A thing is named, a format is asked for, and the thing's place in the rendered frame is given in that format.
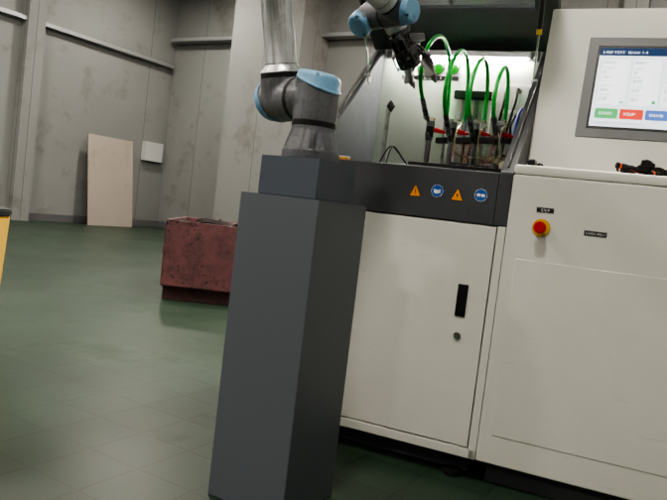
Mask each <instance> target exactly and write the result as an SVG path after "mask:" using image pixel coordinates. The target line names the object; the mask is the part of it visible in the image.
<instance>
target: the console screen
mask: <svg viewBox="0 0 667 500"><path fill-rule="evenodd" d="M575 137H588V138H604V139H619V140H635V141H650V142H666V143H667V38H591V41H590V47H589V53H588V59H587V65H586V71H585V77H584V83H583V89H582V95H581V102H580V108H579V114H578V120H577V126H576V132H575Z"/></svg>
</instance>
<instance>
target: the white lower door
mask: <svg viewBox="0 0 667 500"><path fill-rule="evenodd" d="M496 232H497V227H491V226H483V225H475V224H466V223H458V222H449V221H442V220H434V219H425V218H417V217H409V216H400V215H392V214H384V213H375V212H367V211H366V213H365V221H364V230H363V238H362V246H361V254H360V262H359V270H358V278H357V287H356V295H355V303H354V311H353V319H352V327H351V336H350V344H349V352H348V359H347V367H346V375H345V384H344V392H343V400H342V408H341V415H342V416H344V417H348V418H352V419H356V420H360V421H364V422H368V423H372V424H376V425H379V426H383V427H387V428H391V429H395V430H399V431H403V432H407V433H411V434H415V435H419V436H423V437H426V438H433V439H437V440H441V441H445V442H449V443H453V444H457V445H461V446H465V447H467V446H468V439H469V432H470V424H471V417H472V409H473V402H474V395H475V387H476V380H477V372H478V365H479V357H480V351H481V344H482V336H483V329H484V321H485V314H486V306H487V299H488V292H489V284H490V277H491V269H492V262H493V255H494V247H495V240H496Z"/></svg>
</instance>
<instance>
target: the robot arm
mask: <svg viewBox="0 0 667 500"><path fill-rule="evenodd" d="M261 13H262V27H263V40H264V53H265V67H264V68H263V69H262V71H261V72H260V74H261V81H260V82H259V83H258V85H257V88H255V91H254V102H255V105H256V108H257V110H258V111H259V113H260V114H261V115H262V116H263V117H264V118H266V119H268V120H270V121H276V122H292V127H291V131H290V133H289V135H288V137H287V140H286V142H285V145H284V147H283V149H282V154H281V156H288V157H301V158H314V159H323V160H327V161H331V162H335V163H338V161H339V153H338V148H337V142H336V137H335V129H336V121H337V114H338V105H339V97H340V95H341V92H340V85H341V82H340V79H339V78H338V77H337V76H335V75H332V74H329V73H326V72H322V71H317V70H312V69H306V68H300V67H299V66H298V65H297V53H296V38H295V22H294V7H293V0H261ZM419 15H420V5H419V2H418V1H417V0H366V2H365V3H364V4H363V5H361V6H360V7H359V8H358V9H357V10H355V11H354V12H353V14H352V15H351V16H350V17H349V18H348V26H349V28H350V30H351V31H352V32H353V33H354V34H355V35H356V36H358V37H360V38H363V37H365V36H367V35H369V34H370V33H371V31H373V30H380V29H384V30H385V32H386V34H387V35H388V37H389V40H388V41H389V43H390V45H391V47H392V49H393V52H394V55H393V57H392V60H393V62H394V64H395V67H396V69H397V71H398V72H399V70H401V71H403V70H404V74H405V75H404V79H403V82H404V84H406V83H408V82H409V84H410V85H411V86H412V87H413V88H415V84H416V80H415V79H414V74H413V72H412V69H413V67H417V66H418V65H419V64H421V66H422V67H423V69H424V75H425V77H426V78H429V77H431V78H432V80H433V82H434V83H436V82H437V75H436V71H435V67H434V63H433V60H432V57H431V55H430V54H429V52H428V51H427V50H425V48H424V47H421V46H420V45H421V44H420V43H421V42H423V41H425V35H424V33H408V32H409V31H410V26H409V25H410V24H414V23H415V22H416V21H417V20H418V19H419ZM407 33H408V34H407ZM395 60H396V61H397V64H398V67H397V65H396V63H395Z"/></svg>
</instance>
